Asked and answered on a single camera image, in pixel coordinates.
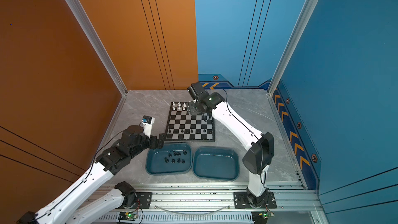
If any teal tray with white pieces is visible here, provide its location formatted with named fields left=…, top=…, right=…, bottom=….
left=192, top=146, right=239, bottom=181

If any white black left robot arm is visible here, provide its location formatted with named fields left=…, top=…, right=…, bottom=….
left=17, top=123, right=167, bottom=224

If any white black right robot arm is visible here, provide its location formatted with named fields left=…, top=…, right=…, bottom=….
left=187, top=82, right=275, bottom=208

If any teal tray with black pieces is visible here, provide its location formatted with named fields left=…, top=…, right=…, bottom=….
left=146, top=143, right=192, bottom=176

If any green circuit board left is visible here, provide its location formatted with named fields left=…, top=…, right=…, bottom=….
left=117, top=212, right=140, bottom=223

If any circuit board right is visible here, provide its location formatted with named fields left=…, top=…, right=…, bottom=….
left=251, top=211, right=274, bottom=224

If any black white chessboard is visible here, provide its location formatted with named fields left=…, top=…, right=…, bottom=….
left=165, top=102, right=215, bottom=142

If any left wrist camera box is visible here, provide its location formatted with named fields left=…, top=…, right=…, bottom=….
left=141, top=115, right=154, bottom=125

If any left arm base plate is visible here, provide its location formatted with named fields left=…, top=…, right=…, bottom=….
left=107, top=192, right=153, bottom=209

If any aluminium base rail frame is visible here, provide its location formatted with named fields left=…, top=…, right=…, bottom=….
left=55, top=181, right=330, bottom=224

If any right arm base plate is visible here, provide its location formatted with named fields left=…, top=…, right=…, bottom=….
left=233, top=190, right=277, bottom=209

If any right aluminium corner post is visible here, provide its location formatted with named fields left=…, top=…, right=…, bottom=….
left=267, top=0, right=319, bottom=96

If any aluminium corner post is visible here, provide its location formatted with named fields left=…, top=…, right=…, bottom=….
left=65, top=0, right=127, bottom=96
left=267, top=0, right=319, bottom=96

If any left aluminium corner post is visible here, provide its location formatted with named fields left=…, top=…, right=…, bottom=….
left=65, top=0, right=127, bottom=96

